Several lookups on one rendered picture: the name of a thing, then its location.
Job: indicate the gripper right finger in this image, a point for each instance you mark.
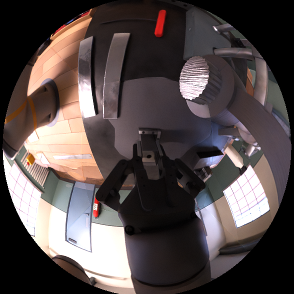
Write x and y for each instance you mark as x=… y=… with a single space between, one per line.
x=188 y=179

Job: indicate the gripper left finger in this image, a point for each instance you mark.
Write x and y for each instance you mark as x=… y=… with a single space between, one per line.
x=114 y=179

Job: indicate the silver square gauge block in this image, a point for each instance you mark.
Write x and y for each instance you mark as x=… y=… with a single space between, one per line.
x=150 y=158

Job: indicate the small silver block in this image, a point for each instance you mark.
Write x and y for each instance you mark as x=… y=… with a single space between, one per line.
x=203 y=173

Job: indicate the dark rectangular block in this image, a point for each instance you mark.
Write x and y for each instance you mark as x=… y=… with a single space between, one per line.
x=210 y=158

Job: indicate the dark grey surface plate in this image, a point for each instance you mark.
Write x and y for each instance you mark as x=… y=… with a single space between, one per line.
x=147 y=98

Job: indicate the silver knurled knob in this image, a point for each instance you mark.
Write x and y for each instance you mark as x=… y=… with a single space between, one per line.
x=194 y=77

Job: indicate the silver stop bar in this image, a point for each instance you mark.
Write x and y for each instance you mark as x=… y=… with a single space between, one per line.
x=113 y=75
x=86 y=78

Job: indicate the red fire extinguisher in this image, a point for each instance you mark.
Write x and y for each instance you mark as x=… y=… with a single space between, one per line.
x=96 y=208

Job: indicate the steel ruler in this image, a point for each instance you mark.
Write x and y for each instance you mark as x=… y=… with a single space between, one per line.
x=72 y=156

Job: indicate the blue-grey door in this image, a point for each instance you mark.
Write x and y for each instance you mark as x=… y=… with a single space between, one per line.
x=79 y=216

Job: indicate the window with red grid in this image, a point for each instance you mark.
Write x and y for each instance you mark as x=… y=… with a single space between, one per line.
x=248 y=197
x=23 y=195

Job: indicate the white paper sheet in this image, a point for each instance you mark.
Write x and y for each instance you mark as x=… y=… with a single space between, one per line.
x=43 y=158
x=33 y=137

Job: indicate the yellow box with red button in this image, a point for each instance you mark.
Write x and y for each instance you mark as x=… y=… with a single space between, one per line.
x=30 y=158

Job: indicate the dark round chair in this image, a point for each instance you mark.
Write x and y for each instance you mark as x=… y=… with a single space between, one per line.
x=68 y=267

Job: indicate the blue-grey round base sheet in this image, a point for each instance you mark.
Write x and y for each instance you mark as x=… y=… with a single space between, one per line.
x=56 y=92

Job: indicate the grey upright column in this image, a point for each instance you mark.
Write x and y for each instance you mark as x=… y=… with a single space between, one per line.
x=260 y=80

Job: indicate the silver steel rod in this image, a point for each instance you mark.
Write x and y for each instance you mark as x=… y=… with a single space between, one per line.
x=232 y=53
x=224 y=28

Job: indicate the black rod clamp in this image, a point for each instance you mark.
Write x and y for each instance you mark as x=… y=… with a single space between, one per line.
x=240 y=43

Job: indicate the red bin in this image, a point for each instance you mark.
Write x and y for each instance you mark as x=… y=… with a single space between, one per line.
x=60 y=29

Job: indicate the grey wall radiator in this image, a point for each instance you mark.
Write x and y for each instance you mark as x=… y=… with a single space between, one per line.
x=36 y=171

